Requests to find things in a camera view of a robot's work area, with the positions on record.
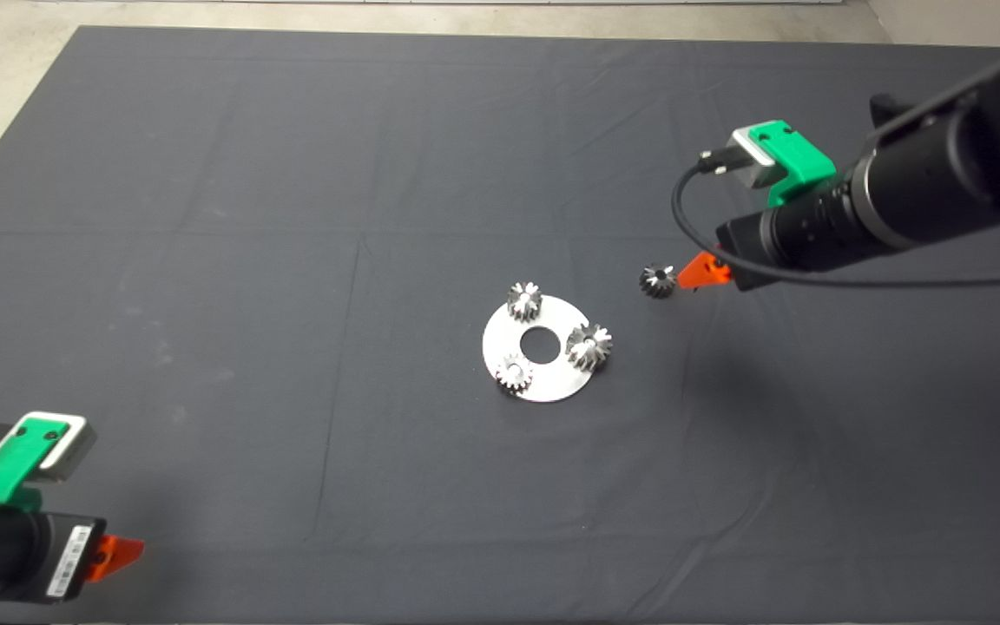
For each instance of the right wrist green camera mount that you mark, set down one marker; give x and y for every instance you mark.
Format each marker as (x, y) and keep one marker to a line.
(799, 161)

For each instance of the large steel gear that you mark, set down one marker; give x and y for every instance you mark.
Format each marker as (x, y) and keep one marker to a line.
(589, 346)

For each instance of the dark grey table cloth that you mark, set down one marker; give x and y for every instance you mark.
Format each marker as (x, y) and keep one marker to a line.
(292, 260)

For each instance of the wrist green camera mount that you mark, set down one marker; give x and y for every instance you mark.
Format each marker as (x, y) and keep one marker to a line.
(9, 464)
(799, 161)

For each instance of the left wrist green camera mount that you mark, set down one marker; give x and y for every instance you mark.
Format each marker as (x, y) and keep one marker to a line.
(9, 464)

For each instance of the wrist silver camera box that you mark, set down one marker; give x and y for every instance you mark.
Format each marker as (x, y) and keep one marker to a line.
(76, 451)
(756, 167)

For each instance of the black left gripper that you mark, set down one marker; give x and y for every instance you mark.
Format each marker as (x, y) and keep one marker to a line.
(14, 555)

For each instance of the round steel plate with hole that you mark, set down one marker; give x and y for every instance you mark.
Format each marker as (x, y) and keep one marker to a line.
(552, 384)

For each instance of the small dark steel gear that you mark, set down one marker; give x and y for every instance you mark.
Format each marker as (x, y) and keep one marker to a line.
(657, 280)

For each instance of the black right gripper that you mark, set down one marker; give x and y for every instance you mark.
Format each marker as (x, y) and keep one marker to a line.
(804, 230)

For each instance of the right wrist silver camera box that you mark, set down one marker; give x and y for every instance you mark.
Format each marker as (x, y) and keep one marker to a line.
(756, 167)

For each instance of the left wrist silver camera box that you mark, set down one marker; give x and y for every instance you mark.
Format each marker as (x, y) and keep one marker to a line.
(76, 451)

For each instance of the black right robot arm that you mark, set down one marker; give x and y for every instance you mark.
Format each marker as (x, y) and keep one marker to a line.
(925, 174)

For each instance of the small shiny steel gear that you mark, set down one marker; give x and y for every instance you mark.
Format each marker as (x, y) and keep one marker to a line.
(514, 374)
(524, 302)

